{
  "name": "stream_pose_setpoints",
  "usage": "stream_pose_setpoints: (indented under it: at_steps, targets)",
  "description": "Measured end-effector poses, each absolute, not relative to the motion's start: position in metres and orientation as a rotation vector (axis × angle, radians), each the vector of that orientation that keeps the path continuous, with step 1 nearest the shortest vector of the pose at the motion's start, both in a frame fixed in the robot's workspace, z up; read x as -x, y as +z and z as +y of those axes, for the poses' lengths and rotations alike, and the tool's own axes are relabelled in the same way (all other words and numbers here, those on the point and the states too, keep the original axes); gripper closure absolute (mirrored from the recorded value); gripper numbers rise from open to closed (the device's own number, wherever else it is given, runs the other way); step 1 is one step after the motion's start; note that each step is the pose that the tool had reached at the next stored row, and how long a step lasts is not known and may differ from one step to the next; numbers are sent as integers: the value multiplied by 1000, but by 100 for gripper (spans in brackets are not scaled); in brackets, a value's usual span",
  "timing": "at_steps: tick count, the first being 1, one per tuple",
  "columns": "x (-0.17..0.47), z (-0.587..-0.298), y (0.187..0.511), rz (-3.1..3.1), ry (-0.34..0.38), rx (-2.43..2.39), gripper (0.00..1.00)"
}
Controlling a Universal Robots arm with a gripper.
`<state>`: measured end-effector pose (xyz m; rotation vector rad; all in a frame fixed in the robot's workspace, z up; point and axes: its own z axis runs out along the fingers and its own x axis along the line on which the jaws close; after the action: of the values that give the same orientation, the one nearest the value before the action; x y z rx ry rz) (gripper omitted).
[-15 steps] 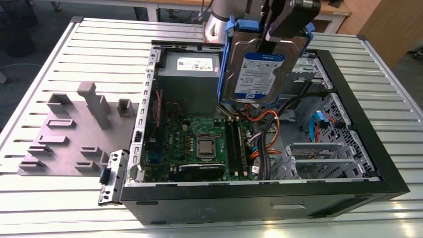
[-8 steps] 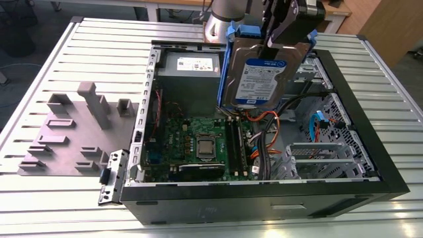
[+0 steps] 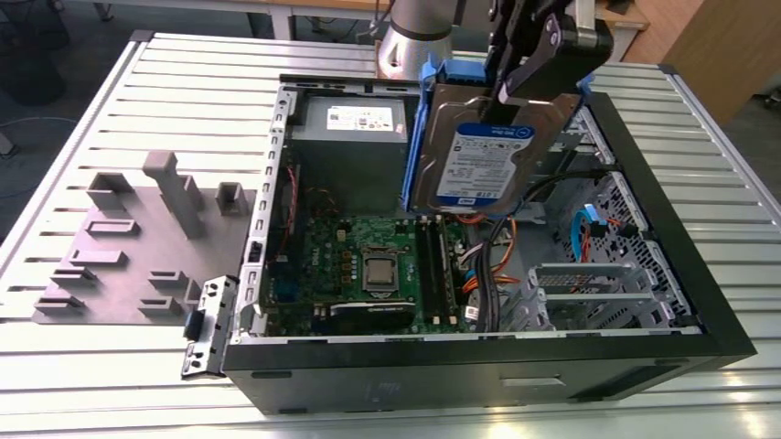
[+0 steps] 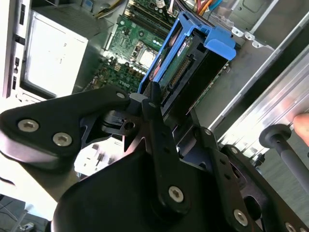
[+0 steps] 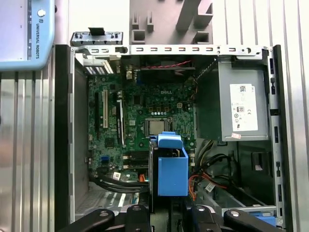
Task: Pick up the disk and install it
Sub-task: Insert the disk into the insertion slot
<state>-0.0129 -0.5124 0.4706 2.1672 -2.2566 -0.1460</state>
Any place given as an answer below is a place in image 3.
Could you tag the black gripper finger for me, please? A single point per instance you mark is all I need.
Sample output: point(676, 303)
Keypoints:
point(561, 68)
point(501, 59)

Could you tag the hard disk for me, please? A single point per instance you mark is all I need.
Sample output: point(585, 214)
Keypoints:
point(483, 164)

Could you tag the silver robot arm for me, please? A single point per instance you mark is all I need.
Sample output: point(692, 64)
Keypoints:
point(416, 55)

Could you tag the metal disk bay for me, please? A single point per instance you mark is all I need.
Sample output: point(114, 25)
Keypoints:
point(587, 297)

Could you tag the metal drive cage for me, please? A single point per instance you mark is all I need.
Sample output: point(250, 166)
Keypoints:
point(580, 137)

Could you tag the wooden cabinet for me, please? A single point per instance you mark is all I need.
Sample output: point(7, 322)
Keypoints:
point(732, 46)

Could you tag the grey power supply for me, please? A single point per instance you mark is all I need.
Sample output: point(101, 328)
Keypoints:
point(348, 174)

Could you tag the black RAM stick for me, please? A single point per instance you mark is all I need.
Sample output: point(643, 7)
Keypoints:
point(432, 274)
point(447, 274)

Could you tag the green motherboard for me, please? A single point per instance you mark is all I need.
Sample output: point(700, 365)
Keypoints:
point(330, 238)

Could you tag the silver CPU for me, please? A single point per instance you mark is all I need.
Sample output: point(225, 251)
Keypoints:
point(381, 270)

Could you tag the CPU socket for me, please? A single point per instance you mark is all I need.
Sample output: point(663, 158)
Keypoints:
point(382, 288)

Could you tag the black graphics card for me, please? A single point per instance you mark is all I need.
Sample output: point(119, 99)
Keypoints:
point(373, 315)

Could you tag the black PC case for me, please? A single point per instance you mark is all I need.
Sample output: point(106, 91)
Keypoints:
point(488, 370)

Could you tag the grey parts rack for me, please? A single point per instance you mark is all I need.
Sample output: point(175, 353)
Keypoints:
point(153, 256)

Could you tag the black office chair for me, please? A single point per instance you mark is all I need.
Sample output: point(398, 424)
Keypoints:
point(34, 78)

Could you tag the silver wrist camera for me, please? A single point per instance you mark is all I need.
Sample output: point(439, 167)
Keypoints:
point(589, 18)

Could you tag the metal expansion slot bracket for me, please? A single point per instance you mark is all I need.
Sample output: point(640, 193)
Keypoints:
point(214, 320)

